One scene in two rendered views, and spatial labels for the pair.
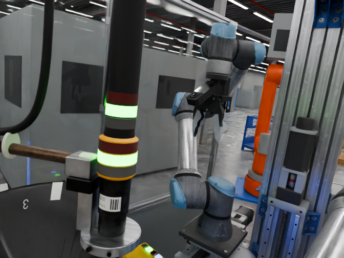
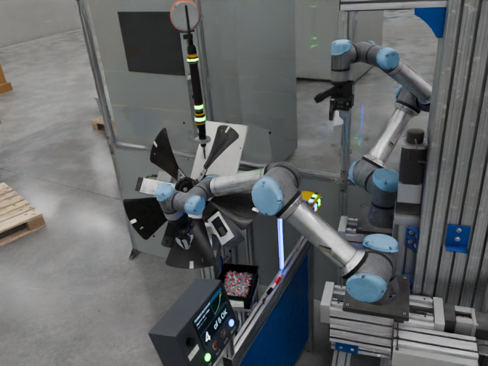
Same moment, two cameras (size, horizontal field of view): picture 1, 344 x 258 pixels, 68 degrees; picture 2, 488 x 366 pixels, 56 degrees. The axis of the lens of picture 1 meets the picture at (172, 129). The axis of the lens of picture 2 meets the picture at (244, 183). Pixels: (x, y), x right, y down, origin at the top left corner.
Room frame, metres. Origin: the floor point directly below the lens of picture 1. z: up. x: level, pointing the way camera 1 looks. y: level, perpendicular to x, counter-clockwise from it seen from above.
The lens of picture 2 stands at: (-0.02, -1.76, 2.20)
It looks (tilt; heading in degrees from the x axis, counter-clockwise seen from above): 28 degrees down; 76
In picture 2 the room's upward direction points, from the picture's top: 5 degrees counter-clockwise
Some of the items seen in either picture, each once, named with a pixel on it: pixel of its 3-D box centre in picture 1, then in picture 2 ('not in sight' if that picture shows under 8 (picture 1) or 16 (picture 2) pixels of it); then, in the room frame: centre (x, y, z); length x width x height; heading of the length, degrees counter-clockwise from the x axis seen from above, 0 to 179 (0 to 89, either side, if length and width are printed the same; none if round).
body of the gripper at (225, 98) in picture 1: (215, 94); (341, 94); (0.84, -0.13, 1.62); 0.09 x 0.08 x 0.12; 137
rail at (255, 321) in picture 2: not in sight; (276, 289); (0.47, -0.26, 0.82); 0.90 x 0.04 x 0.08; 47
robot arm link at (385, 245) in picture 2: not in sight; (379, 255); (0.73, -0.65, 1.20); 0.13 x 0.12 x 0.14; 45
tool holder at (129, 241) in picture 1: (105, 199); (201, 129); (0.28, 0.07, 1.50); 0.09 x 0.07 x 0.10; 82
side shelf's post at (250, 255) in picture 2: not in sight; (250, 255); (0.57, 0.54, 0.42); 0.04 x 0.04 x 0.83; 47
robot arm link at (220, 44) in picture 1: (221, 43); (341, 55); (0.84, -0.12, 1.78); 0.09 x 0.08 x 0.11; 8
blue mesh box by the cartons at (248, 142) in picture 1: (269, 134); not in sight; (7.13, -2.72, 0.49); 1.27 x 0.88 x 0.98; 134
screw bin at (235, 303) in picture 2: not in sight; (236, 285); (0.30, -0.20, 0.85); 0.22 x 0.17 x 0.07; 61
